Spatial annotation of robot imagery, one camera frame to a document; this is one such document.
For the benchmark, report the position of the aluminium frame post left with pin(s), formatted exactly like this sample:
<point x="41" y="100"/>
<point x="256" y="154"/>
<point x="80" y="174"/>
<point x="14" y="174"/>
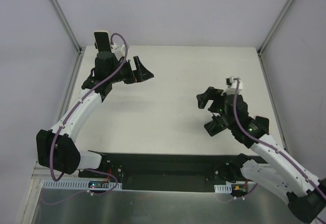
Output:
<point x="65" y="25"/>

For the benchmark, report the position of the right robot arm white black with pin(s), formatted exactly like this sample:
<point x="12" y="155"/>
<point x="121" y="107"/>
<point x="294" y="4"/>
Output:
<point x="302" y="191"/>

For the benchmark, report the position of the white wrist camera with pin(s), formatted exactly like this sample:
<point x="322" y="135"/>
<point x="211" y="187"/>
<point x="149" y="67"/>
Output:
<point x="234" y="85"/>
<point x="118" y="50"/>

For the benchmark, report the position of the phone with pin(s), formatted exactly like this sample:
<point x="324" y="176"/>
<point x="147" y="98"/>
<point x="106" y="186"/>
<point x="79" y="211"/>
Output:
<point x="102" y="41"/>

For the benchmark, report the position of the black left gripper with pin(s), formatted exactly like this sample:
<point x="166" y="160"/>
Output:
<point x="130" y="72"/>

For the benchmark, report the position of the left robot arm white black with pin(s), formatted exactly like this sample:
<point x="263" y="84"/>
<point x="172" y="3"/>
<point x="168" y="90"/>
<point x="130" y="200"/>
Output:
<point x="56" y="147"/>

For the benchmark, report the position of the white cable duct right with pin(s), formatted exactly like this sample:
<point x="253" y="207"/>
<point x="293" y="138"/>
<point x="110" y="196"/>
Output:
<point x="230" y="188"/>

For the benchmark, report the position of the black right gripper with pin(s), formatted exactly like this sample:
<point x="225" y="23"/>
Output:
<point x="218" y="108"/>

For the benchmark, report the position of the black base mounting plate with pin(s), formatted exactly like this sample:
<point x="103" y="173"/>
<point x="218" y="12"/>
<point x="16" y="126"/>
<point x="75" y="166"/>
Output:
<point x="160" y="172"/>

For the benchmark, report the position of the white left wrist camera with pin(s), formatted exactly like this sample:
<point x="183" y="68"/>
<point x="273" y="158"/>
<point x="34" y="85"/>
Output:
<point x="118" y="50"/>

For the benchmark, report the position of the black folding phone stand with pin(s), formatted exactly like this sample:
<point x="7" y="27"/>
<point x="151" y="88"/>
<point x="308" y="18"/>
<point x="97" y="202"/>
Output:
<point x="216" y="125"/>

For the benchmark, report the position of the aluminium frame post right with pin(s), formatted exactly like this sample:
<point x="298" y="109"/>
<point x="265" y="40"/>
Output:
<point x="276" y="24"/>

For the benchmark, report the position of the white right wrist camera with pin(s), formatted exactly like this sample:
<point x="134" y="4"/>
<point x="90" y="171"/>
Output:
<point x="234" y="85"/>

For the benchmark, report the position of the aluminium frame post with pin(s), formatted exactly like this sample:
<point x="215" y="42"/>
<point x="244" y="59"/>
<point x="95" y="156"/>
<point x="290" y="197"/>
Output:
<point x="65" y="25"/>
<point x="276" y="24"/>

